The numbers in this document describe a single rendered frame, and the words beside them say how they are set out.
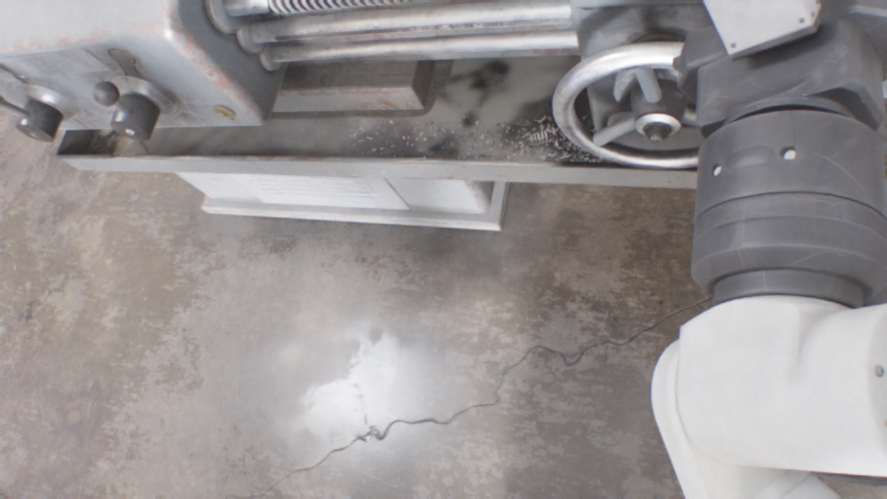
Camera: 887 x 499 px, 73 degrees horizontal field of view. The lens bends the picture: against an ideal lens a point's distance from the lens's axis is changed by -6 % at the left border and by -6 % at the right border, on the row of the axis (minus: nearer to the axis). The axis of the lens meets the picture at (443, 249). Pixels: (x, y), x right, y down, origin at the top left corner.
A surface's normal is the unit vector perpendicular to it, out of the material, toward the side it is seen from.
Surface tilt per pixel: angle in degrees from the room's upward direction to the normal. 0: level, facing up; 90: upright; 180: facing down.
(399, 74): 0
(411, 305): 0
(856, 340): 53
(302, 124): 0
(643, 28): 90
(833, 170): 15
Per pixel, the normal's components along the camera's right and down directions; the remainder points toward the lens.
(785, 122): -0.47, -0.36
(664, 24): -0.18, 0.93
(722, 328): -0.91, -0.29
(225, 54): 0.93, 0.07
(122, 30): -0.36, 0.19
